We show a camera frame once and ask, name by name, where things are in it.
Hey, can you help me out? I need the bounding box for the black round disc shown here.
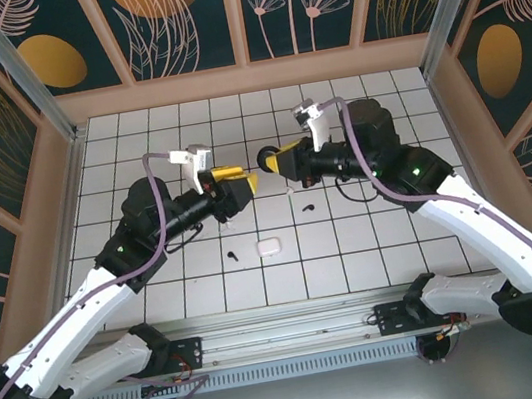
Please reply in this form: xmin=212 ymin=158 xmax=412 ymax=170
xmin=255 ymin=143 xmax=280 ymax=172

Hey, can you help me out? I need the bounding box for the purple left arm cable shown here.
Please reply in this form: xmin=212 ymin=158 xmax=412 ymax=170
xmin=0 ymin=149 xmax=212 ymax=399

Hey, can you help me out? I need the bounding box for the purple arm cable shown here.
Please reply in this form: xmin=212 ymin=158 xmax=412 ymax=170
xmin=0 ymin=149 xmax=212 ymax=399
xmin=318 ymin=65 xmax=532 ymax=351

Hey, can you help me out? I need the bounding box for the white earbud charging case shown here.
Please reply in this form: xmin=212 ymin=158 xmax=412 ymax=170
xmin=255 ymin=236 xmax=282 ymax=258

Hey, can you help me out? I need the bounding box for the aluminium corner post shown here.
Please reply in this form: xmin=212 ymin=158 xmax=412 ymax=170
xmin=0 ymin=0 xmax=86 ymax=154
xmin=409 ymin=0 xmax=504 ymax=83

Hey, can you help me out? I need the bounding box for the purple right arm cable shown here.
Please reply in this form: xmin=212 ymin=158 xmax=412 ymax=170
xmin=318 ymin=65 xmax=532 ymax=351

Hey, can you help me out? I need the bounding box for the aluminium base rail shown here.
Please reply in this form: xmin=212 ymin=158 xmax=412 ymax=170
xmin=82 ymin=265 xmax=520 ymax=393

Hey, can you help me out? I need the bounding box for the grey slotted cable duct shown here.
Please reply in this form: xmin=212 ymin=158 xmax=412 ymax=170
xmin=66 ymin=339 xmax=424 ymax=399

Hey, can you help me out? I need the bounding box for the aluminium side rail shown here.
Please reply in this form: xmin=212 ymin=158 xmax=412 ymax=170
xmin=35 ymin=129 xmax=112 ymax=299
xmin=423 ymin=71 xmax=471 ymax=183

